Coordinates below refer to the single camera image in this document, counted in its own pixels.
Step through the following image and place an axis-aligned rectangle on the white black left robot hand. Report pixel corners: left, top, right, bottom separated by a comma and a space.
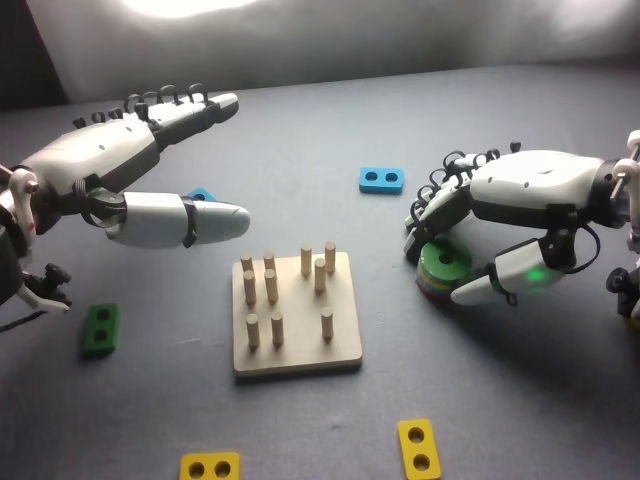
19, 82, 251, 250

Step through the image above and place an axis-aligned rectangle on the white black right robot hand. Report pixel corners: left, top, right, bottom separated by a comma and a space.
402, 142, 609, 307

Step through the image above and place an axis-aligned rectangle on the stack of coloured rings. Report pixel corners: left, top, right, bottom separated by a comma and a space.
414, 238, 474, 304

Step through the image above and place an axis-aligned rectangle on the blue two-hole block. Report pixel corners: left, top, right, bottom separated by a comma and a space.
358, 167, 405, 195

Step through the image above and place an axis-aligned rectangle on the green two-hole block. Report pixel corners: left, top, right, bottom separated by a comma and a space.
82, 303, 121, 359

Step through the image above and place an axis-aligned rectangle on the wooden peg board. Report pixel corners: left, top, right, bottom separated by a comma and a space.
230, 240, 363, 384

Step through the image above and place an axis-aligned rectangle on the yellow two-hole block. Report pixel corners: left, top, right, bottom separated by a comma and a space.
178, 452, 240, 480
397, 418, 442, 480

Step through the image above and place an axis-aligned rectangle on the grey table cloth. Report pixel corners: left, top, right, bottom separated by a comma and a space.
0, 62, 640, 480

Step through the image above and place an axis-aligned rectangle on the white backdrop sheet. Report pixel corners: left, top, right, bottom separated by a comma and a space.
24, 0, 640, 106

